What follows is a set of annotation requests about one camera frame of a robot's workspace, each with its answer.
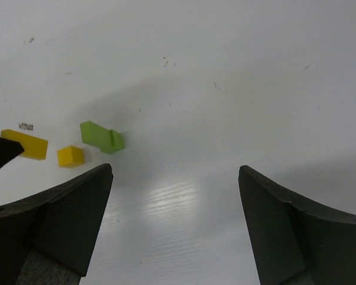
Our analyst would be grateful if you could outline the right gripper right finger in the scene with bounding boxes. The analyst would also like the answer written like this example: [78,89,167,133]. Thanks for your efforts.
[239,166,356,284]

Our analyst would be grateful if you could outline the light green rectangular block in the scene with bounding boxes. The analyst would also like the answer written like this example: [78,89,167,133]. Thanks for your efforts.
[80,121,111,150]

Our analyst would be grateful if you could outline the small green cube block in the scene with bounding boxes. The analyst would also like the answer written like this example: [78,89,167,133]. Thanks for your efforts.
[100,129,125,154]

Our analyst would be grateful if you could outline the small yellow cube block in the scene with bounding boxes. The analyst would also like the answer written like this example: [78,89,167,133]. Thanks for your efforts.
[57,146,85,168]

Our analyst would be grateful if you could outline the yellow rectangular block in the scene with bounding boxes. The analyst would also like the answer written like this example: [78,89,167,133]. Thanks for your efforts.
[0,129,48,160]

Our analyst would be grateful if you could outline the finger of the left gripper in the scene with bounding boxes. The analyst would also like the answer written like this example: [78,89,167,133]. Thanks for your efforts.
[0,137,24,168]

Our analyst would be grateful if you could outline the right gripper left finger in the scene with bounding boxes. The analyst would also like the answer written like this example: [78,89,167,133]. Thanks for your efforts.
[0,163,113,284]

